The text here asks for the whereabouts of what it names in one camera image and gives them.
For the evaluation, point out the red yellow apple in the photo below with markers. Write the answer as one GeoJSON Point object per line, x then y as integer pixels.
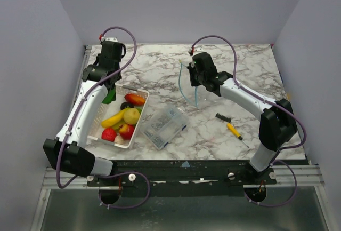
{"type": "Point", "coordinates": [126, 131]}

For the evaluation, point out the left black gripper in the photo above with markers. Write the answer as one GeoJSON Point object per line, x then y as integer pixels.
{"type": "Point", "coordinates": [99, 56]}

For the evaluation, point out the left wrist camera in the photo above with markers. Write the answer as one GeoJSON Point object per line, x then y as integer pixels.
{"type": "Point", "coordinates": [104, 38]}

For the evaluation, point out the clear plastic screw box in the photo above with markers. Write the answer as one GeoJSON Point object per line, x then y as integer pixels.
{"type": "Point", "coordinates": [164, 126]}

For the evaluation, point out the green leafy vegetable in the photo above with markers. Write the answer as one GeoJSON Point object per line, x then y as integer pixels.
{"type": "Point", "coordinates": [111, 96]}

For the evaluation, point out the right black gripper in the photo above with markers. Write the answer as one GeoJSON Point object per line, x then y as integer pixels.
{"type": "Point", "coordinates": [194, 79]}

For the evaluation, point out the yellow handled screwdriver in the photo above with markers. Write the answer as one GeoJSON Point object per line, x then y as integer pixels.
{"type": "Point", "coordinates": [236, 133]}

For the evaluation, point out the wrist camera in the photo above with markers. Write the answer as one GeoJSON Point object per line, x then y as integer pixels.
{"type": "Point", "coordinates": [195, 50]}
{"type": "Point", "coordinates": [104, 38]}

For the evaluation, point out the red strawberry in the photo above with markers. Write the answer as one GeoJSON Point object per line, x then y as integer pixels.
{"type": "Point", "coordinates": [109, 134]}

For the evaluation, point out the yellow lemon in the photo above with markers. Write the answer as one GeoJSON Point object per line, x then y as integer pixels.
{"type": "Point", "coordinates": [131, 116]}

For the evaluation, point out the white perforated plastic basket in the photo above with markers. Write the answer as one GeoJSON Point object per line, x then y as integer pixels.
{"type": "Point", "coordinates": [114, 114]}

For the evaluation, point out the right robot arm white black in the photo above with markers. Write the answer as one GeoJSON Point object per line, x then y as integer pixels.
{"type": "Point", "coordinates": [276, 124]}

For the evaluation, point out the orange red mango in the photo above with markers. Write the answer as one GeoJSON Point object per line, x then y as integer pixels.
{"type": "Point", "coordinates": [134, 99]}

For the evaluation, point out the black bit holder strip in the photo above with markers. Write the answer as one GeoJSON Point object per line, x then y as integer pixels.
{"type": "Point", "coordinates": [223, 118]}

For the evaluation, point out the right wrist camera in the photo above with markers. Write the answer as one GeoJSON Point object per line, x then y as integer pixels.
{"type": "Point", "coordinates": [195, 50]}

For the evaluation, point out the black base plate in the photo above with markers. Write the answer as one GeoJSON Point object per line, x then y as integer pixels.
{"type": "Point", "coordinates": [140, 178]}

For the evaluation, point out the white garlic bulb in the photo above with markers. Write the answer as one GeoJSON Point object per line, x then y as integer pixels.
{"type": "Point", "coordinates": [119, 140]}

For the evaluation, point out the yellow banana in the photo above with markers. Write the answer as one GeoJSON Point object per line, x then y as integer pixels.
{"type": "Point", "coordinates": [114, 119]}

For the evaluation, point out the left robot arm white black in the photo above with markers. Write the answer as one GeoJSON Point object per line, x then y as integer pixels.
{"type": "Point", "coordinates": [66, 152]}

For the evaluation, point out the black avocado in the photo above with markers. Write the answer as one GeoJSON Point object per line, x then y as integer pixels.
{"type": "Point", "coordinates": [125, 105]}

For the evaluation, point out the clear zip top bag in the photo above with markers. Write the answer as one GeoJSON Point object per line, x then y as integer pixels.
{"type": "Point", "coordinates": [196, 96]}

